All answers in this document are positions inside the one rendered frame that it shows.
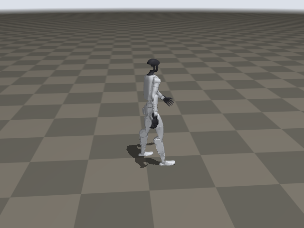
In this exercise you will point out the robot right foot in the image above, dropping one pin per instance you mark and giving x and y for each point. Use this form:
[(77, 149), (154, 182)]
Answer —
[(167, 163)]

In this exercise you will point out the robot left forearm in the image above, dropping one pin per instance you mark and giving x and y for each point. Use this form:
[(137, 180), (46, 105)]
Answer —
[(160, 95)]

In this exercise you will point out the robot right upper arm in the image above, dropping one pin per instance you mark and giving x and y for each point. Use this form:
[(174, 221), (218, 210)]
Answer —
[(156, 82)]

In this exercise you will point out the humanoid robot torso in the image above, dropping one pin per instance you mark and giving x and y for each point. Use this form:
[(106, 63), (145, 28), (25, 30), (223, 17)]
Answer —
[(147, 90)]

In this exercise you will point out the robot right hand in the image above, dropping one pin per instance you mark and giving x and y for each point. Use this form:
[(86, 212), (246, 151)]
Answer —
[(154, 121)]

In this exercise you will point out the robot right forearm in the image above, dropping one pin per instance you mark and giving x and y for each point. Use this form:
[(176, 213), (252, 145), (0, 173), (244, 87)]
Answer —
[(154, 105)]

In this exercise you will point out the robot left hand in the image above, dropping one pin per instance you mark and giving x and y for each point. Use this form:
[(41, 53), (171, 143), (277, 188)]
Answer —
[(167, 100)]

